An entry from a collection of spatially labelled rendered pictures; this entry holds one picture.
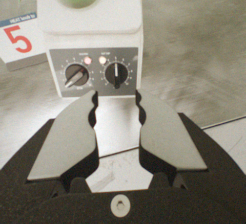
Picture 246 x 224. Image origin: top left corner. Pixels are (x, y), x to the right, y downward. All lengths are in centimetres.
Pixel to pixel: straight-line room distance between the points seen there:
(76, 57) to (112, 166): 19
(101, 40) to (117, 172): 22
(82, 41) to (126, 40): 6
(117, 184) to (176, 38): 29
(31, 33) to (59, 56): 8
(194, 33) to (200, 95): 12
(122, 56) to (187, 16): 17
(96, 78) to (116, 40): 6
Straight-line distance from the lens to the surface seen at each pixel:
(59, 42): 20
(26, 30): 27
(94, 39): 19
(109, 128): 24
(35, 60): 28
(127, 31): 17
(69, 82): 19
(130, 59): 19
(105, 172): 28
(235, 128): 34
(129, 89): 20
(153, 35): 27
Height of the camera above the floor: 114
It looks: 87 degrees down
